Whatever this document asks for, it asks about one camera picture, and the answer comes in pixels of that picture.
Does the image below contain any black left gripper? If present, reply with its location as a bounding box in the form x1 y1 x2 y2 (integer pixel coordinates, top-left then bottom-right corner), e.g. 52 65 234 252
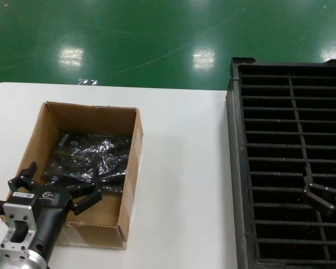
7 161 103 264

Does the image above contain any bagged graphics cards pile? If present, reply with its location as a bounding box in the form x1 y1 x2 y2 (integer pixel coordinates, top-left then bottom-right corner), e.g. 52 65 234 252
43 133 129 194

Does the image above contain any brown cardboard box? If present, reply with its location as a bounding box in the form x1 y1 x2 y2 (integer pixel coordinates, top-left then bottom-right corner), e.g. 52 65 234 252
6 101 144 250

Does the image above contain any black slotted container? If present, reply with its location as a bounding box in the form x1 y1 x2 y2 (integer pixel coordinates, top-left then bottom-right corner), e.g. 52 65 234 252
226 57 336 269

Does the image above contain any silver left wrist mount bracket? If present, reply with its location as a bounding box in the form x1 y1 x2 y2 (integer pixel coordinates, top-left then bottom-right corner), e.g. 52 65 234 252
0 203 39 263

